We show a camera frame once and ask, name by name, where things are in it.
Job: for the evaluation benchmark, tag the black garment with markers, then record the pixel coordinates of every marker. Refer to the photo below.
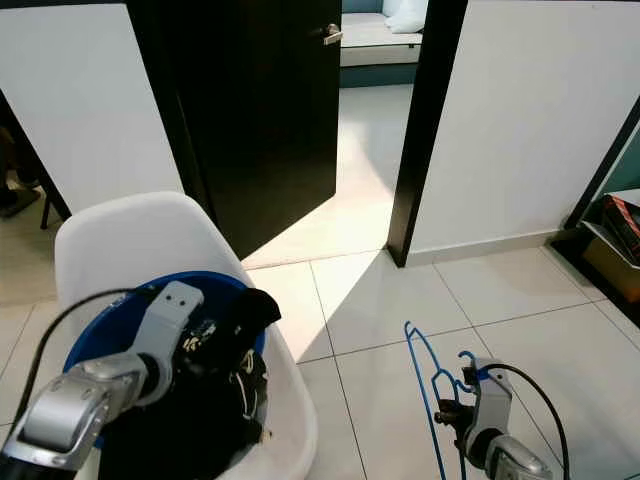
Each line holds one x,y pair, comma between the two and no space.
220,420

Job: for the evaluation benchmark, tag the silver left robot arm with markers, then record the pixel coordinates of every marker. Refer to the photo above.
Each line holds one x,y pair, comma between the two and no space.
75,410

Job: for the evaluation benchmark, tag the blue plastic basin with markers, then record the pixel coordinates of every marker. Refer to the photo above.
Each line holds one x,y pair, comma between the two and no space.
100,335

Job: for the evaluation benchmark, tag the white plastic chair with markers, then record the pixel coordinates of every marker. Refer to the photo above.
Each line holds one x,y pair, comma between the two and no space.
140,235

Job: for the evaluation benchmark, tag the brown cardboard box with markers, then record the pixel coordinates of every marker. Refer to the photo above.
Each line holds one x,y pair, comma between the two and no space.
610,275

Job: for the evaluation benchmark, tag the black door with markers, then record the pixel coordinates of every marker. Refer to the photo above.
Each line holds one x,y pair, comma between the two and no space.
250,120

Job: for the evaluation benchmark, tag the white seat cushion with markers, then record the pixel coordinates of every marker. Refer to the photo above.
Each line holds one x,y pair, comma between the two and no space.
365,45

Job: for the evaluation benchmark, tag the white pillow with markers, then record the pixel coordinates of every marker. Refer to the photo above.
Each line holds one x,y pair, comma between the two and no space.
405,15

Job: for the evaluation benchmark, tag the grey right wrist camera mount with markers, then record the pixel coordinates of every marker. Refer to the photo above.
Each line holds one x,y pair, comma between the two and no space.
495,400

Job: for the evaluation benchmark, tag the black door frame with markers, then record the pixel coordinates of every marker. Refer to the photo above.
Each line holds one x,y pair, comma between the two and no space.
605,160
425,130

